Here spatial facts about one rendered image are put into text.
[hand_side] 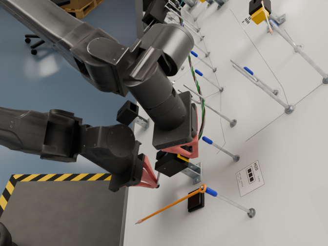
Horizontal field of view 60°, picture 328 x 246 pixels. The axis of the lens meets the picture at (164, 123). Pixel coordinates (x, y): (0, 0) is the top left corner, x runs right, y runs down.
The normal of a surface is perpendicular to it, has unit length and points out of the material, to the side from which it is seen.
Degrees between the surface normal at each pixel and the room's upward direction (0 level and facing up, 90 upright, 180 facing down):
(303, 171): 51
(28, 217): 0
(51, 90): 0
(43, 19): 24
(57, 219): 0
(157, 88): 81
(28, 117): 64
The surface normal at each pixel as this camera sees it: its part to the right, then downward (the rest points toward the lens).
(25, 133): 0.81, -0.07
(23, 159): 0.00, -0.76
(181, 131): -0.45, -0.60
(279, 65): -0.78, -0.47
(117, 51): -0.04, -0.47
